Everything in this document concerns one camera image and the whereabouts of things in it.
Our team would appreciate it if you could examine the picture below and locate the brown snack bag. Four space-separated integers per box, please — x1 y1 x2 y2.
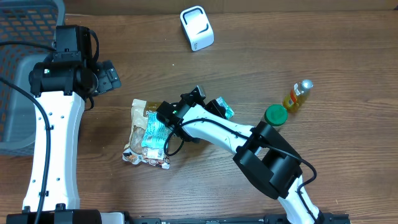
123 99 170 169

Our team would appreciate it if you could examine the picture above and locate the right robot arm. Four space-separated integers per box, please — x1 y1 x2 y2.
156 90 324 223

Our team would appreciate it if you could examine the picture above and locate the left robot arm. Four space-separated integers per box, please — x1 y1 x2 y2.
6 25 130 223

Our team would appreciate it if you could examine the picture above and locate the yellow dish soap bottle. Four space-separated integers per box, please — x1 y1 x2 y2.
282 79 313 113

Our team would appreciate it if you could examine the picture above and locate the white barcode scanner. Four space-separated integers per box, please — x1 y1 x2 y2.
180 6 215 52

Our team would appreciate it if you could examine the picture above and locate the green lidded jar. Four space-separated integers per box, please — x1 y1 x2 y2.
264 105 289 127

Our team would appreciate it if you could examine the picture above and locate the grey plastic shopping basket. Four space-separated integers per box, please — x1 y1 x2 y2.
0 0 67 156

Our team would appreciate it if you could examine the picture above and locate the teal wafer packet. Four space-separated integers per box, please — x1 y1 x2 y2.
141 112 171 149

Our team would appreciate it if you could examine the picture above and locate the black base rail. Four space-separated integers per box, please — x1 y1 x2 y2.
126 213 351 224

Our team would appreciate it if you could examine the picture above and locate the teal tissue pack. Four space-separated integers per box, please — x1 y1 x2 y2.
216 96 234 119

